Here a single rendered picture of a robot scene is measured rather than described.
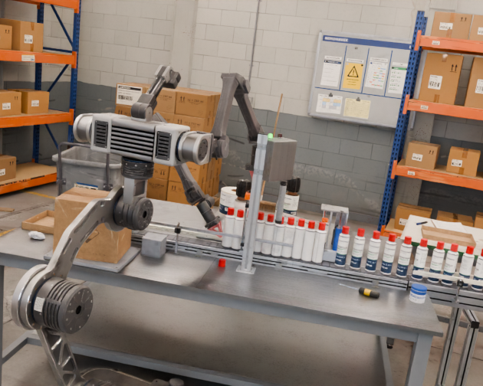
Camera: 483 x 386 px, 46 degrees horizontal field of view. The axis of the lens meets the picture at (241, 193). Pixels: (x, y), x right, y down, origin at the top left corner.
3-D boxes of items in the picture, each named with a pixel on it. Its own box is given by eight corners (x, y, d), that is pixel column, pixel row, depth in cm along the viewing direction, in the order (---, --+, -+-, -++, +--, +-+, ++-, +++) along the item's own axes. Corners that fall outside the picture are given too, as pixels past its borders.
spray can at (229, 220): (231, 245, 291) (236, 207, 287) (231, 248, 286) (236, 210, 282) (221, 243, 291) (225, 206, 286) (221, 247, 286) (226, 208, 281)
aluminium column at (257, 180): (251, 269, 276) (268, 133, 260) (249, 272, 271) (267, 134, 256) (242, 267, 276) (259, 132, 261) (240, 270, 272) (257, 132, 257)
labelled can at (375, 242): (375, 269, 281) (382, 230, 276) (375, 273, 276) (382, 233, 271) (364, 268, 281) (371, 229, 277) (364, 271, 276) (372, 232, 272)
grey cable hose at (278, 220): (281, 222, 272) (287, 180, 267) (280, 224, 269) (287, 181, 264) (274, 221, 273) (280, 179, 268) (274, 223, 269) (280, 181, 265)
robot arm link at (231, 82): (219, 65, 256) (240, 64, 253) (229, 82, 268) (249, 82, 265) (198, 152, 240) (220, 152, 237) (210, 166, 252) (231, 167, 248)
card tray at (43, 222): (96, 225, 313) (97, 218, 312) (75, 238, 288) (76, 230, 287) (46, 216, 317) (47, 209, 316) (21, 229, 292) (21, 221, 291)
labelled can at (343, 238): (344, 264, 283) (351, 226, 278) (344, 268, 278) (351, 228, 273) (334, 263, 283) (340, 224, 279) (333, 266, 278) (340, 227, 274)
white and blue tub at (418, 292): (426, 301, 262) (429, 287, 260) (420, 305, 257) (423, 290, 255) (412, 296, 266) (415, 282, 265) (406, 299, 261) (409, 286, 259)
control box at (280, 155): (292, 179, 271) (297, 140, 267) (268, 181, 259) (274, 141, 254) (276, 175, 278) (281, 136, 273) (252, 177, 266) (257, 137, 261)
